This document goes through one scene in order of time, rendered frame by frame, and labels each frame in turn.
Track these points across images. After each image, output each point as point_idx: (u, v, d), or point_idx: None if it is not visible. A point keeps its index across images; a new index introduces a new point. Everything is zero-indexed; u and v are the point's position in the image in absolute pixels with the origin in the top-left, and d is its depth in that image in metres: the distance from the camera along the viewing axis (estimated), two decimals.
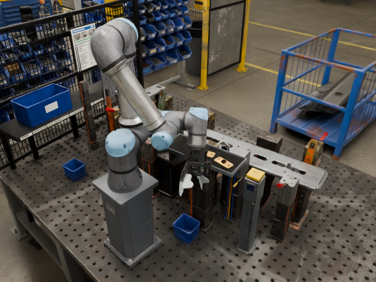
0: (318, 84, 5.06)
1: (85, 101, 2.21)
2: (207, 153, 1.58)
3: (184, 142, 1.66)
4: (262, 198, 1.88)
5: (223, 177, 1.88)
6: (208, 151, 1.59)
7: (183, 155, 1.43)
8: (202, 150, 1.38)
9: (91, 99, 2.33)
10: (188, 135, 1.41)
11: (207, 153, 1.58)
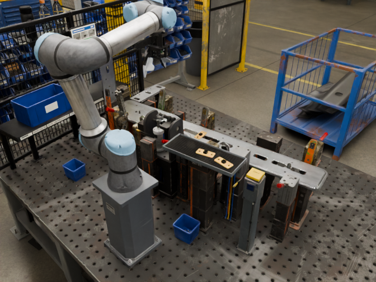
0: (318, 84, 5.06)
1: None
2: (207, 153, 1.58)
3: (184, 142, 1.66)
4: (262, 198, 1.88)
5: (223, 177, 1.88)
6: (208, 151, 1.59)
7: (144, 40, 1.57)
8: (160, 36, 1.51)
9: None
10: None
11: (207, 153, 1.58)
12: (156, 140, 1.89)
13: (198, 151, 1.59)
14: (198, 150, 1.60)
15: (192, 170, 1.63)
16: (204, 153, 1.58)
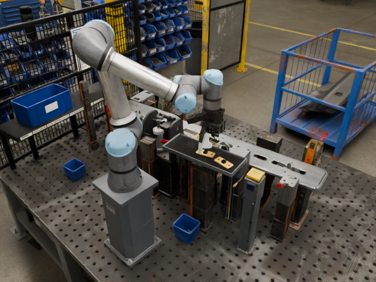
0: (318, 84, 5.06)
1: (85, 101, 2.21)
2: (207, 153, 1.58)
3: (184, 142, 1.66)
4: (262, 198, 1.88)
5: (223, 177, 1.88)
6: (208, 151, 1.59)
7: (198, 116, 1.47)
8: (219, 113, 1.42)
9: (91, 99, 2.33)
10: (203, 99, 1.41)
11: (207, 153, 1.58)
12: (156, 140, 1.89)
13: (198, 151, 1.59)
14: (198, 150, 1.60)
15: (192, 170, 1.63)
16: (204, 153, 1.58)
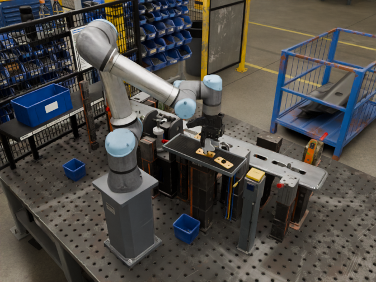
0: (318, 84, 5.06)
1: (85, 101, 2.21)
2: (207, 153, 1.58)
3: (184, 142, 1.66)
4: (262, 198, 1.88)
5: (223, 177, 1.88)
6: (208, 151, 1.59)
7: (198, 121, 1.48)
8: (219, 118, 1.43)
9: (91, 99, 2.33)
10: (203, 104, 1.43)
11: (207, 153, 1.58)
12: (156, 140, 1.89)
13: (198, 151, 1.59)
14: (198, 150, 1.60)
15: (192, 170, 1.63)
16: (204, 153, 1.58)
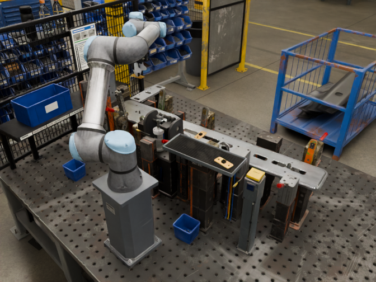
0: (318, 84, 5.06)
1: None
2: (139, 76, 2.09)
3: (184, 142, 1.66)
4: (262, 198, 1.88)
5: (223, 177, 1.88)
6: (140, 75, 2.10)
7: None
8: None
9: None
10: None
11: (139, 76, 2.10)
12: (156, 140, 1.89)
13: (132, 75, 2.11)
14: (132, 74, 2.12)
15: (192, 170, 1.63)
16: (136, 76, 2.09)
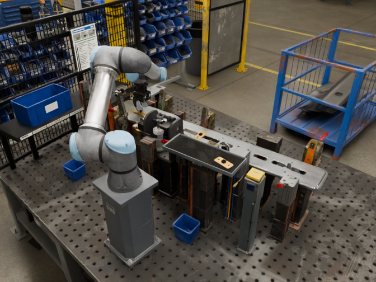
0: (318, 84, 5.06)
1: (85, 101, 2.21)
2: (140, 112, 2.23)
3: (184, 142, 1.66)
4: (262, 198, 1.88)
5: (223, 177, 1.88)
6: (141, 111, 2.24)
7: (131, 88, 2.14)
8: (142, 85, 2.08)
9: None
10: None
11: (141, 112, 2.23)
12: (156, 140, 1.89)
13: (135, 111, 2.24)
14: (135, 110, 2.25)
15: (192, 170, 1.63)
16: (138, 112, 2.23)
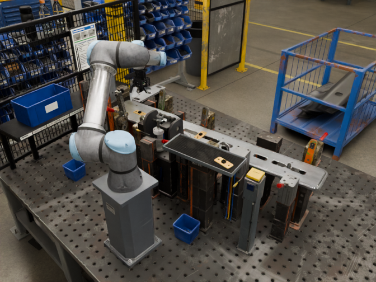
0: (318, 84, 5.06)
1: (85, 101, 2.21)
2: (140, 112, 2.23)
3: (184, 142, 1.66)
4: (262, 198, 1.88)
5: (223, 177, 1.88)
6: (141, 112, 2.24)
7: (130, 74, 2.09)
8: (142, 71, 2.03)
9: None
10: None
11: (141, 112, 2.23)
12: (156, 140, 1.89)
13: (135, 111, 2.25)
14: (135, 111, 2.25)
15: (192, 170, 1.63)
16: (138, 113, 2.23)
